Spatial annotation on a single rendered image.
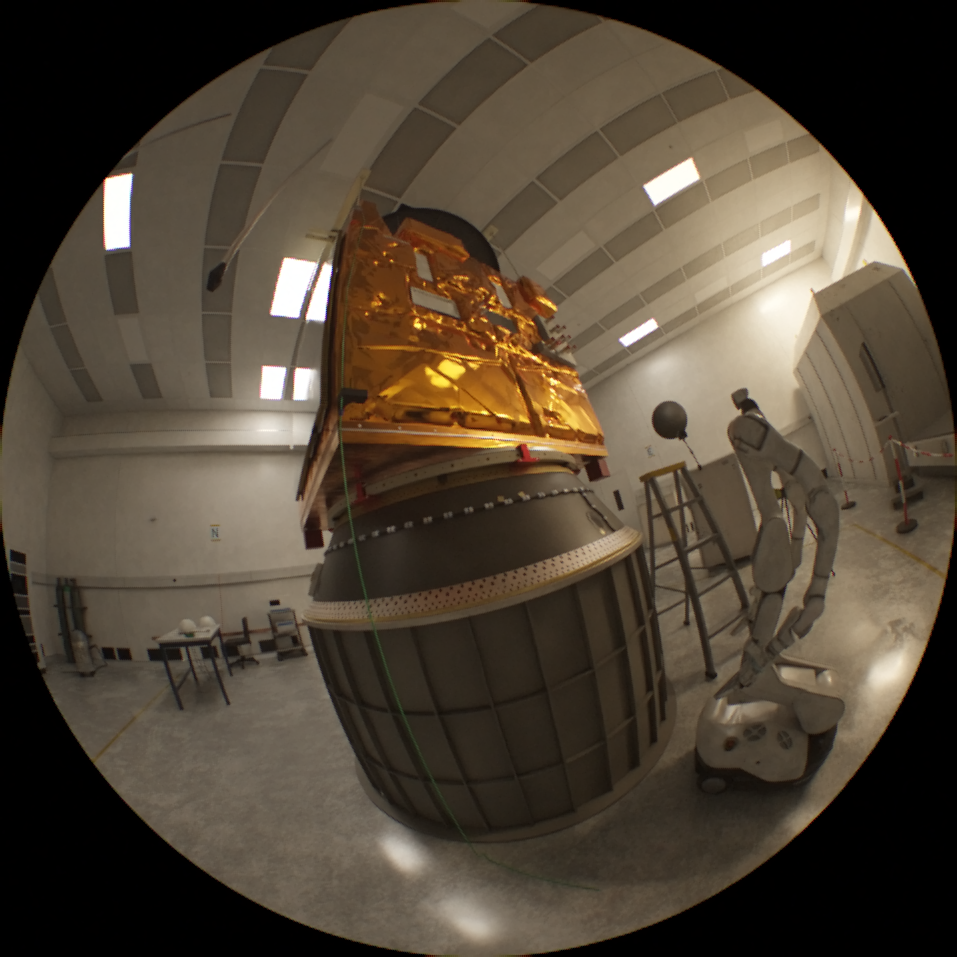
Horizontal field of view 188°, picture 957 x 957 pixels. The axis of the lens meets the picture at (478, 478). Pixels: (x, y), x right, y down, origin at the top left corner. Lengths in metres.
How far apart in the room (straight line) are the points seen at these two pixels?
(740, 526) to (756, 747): 3.59
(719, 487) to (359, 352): 4.30
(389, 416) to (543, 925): 1.94
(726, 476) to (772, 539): 3.43
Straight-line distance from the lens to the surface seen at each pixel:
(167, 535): 6.82
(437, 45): 4.03
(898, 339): 6.76
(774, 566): 1.09
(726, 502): 4.48
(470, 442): 1.24
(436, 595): 0.98
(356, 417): 1.04
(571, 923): 1.37
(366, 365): 1.15
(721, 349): 9.06
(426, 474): 1.21
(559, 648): 1.07
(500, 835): 1.59
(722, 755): 1.34
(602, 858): 1.47
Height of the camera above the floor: 1.33
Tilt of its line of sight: 14 degrees up
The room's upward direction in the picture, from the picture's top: 14 degrees counter-clockwise
